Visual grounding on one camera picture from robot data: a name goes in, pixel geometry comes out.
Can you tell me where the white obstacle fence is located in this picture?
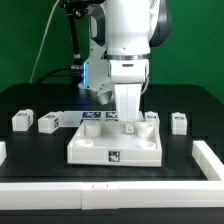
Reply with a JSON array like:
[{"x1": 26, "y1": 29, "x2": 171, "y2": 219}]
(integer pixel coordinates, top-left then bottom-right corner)
[{"x1": 0, "y1": 141, "x2": 224, "y2": 210}]

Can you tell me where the black cable bundle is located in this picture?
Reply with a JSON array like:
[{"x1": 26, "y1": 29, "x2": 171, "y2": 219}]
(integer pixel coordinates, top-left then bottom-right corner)
[{"x1": 35, "y1": 0, "x2": 88, "y2": 84}]

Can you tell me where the white cable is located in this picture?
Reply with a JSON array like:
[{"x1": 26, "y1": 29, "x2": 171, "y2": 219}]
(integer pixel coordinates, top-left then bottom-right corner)
[{"x1": 29, "y1": 0, "x2": 62, "y2": 84}]

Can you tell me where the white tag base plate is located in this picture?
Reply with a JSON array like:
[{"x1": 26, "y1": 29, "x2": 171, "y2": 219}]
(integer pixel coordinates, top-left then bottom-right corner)
[{"x1": 59, "y1": 110, "x2": 146, "y2": 128}]

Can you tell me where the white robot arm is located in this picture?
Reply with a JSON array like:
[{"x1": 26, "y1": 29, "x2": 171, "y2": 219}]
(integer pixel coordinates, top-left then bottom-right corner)
[{"x1": 79, "y1": 0, "x2": 171, "y2": 133}]

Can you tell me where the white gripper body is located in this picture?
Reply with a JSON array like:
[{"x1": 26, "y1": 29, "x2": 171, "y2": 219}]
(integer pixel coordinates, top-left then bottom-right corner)
[{"x1": 109, "y1": 59, "x2": 149, "y2": 122}]

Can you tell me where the white square tabletop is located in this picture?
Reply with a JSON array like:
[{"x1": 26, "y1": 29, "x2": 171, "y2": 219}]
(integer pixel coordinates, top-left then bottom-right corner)
[{"x1": 67, "y1": 120, "x2": 162, "y2": 167}]

